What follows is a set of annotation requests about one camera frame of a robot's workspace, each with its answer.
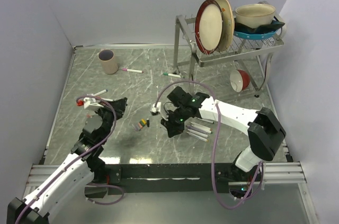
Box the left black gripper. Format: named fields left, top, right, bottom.
left=94, top=97, right=127, bottom=143

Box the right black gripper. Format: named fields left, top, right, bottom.
left=161, top=106, right=189, bottom=138

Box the black cap marker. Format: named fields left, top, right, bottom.
left=198, top=118, right=214, bottom=124

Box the yellow cap marker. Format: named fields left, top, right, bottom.
left=187, top=132, right=208, bottom=142

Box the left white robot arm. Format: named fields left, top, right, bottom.
left=6, top=95, right=128, bottom=223

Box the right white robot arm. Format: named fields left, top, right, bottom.
left=150, top=86, right=286, bottom=181

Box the pink cap marker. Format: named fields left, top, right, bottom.
left=122, top=68, right=144, bottom=74

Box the beige cylindrical cup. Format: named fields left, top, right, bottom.
left=98, top=50, right=119, bottom=75

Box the red white bowl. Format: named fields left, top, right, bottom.
left=229, top=69, right=250, bottom=93

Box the red rimmed white plate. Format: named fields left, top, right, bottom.
left=194, top=0, right=223, bottom=55

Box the beige plate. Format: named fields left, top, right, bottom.
left=216, top=0, right=235, bottom=52

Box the steel dish rack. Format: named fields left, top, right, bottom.
left=173, top=15, right=286, bottom=107

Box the blue baking dish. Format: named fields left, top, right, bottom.
left=234, top=17, right=285, bottom=40

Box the beige ceramic bowl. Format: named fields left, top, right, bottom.
left=235, top=4, right=276, bottom=28

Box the dark blue cloth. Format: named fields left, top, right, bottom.
left=235, top=16, right=285, bottom=34

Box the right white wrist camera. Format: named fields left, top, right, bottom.
left=150, top=102, right=162, bottom=115

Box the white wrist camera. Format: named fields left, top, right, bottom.
left=150, top=102, right=162, bottom=115
left=76, top=97, right=103, bottom=111

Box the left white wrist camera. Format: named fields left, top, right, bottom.
left=76, top=97, right=103, bottom=111

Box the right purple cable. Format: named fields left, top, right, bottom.
left=155, top=80, right=265, bottom=210

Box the black base frame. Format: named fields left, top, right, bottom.
left=76, top=155, right=265, bottom=200

